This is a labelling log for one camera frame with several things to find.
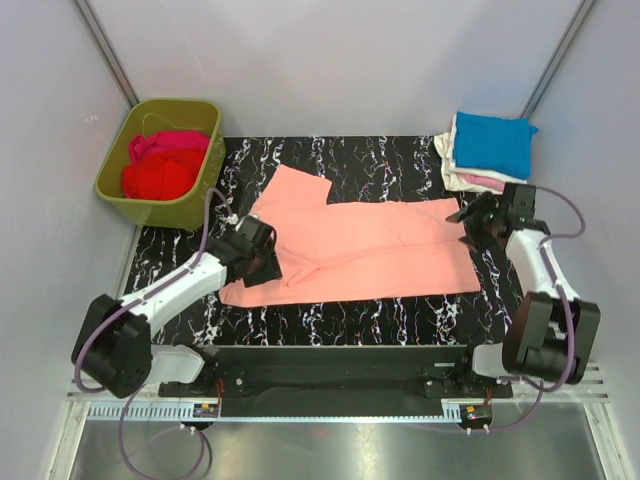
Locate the salmon pink t shirt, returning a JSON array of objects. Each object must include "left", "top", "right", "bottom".
[{"left": 219, "top": 165, "right": 480, "bottom": 308}]

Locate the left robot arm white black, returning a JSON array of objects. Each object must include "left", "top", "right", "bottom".
[{"left": 71, "top": 216, "right": 282, "bottom": 399}]

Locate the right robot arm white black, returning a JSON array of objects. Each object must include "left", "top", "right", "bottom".
[{"left": 446, "top": 183, "right": 601, "bottom": 397}]

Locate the cream folded t shirt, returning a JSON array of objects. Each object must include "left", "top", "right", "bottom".
[{"left": 433, "top": 133, "right": 483, "bottom": 193}]

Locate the light pink folded t shirt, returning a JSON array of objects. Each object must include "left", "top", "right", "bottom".
[{"left": 459, "top": 174, "right": 505, "bottom": 194}]

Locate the white folded t shirt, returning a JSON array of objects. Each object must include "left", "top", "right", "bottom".
[{"left": 445, "top": 115, "right": 527, "bottom": 193}]

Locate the black marbled table mat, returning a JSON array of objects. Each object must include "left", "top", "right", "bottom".
[{"left": 154, "top": 136, "right": 524, "bottom": 347}]

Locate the red t shirt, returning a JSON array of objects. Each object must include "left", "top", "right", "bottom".
[{"left": 121, "top": 149, "right": 205, "bottom": 201}]

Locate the olive green plastic bin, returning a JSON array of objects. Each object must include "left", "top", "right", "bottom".
[{"left": 95, "top": 98, "right": 226, "bottom": 230}]

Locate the magenta t shirt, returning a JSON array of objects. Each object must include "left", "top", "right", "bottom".
[{"left": 128, "top": 130, "right": 210, "bottom": 164}]

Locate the left small controller board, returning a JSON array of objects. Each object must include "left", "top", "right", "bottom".
[{"left": 193, "top": 400, "right": 221, "bottom": 419}]

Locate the small controller board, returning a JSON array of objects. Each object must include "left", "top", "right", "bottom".
[
  {"left": 461, "top": 403, "right": 493, "bottom": 424},
  {"left": 193, "top": 400, "right": 221, "bottom": 419}
]

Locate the right small controller board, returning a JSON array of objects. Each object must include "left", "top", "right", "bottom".
[{"left": 461, "top": 403, "right": 493, "bottom": 424}]

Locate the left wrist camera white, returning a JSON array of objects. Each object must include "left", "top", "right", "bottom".
[{"left": 225, "top": 214, "right": 258, "bottom": 231}]

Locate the white slotted cable duct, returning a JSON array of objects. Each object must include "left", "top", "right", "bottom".
[{"left": 87, "top": 400, "right": 461, "bottom": 424}]

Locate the aluminium frame rail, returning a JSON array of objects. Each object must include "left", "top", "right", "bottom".
[{"left": 64, "top": 362, "right": 611, "bottom": 406}]

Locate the right corner aluminium post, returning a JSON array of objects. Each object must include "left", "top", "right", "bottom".
[{"left": 520, "top": 0, "right": 600, "bottom": 118}]

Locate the corner aluminium post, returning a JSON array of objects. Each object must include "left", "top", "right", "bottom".
[
  {"left": 520, "top": 0, "right": 600, "bottom": 118},
  {"left": 71, "top": 0, "right": 139, "bottom": 108}
]

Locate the left corner aluminium post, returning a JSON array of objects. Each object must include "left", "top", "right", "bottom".
[{"left": 71, "top": 0, "right": 139, "bottom": 108}]

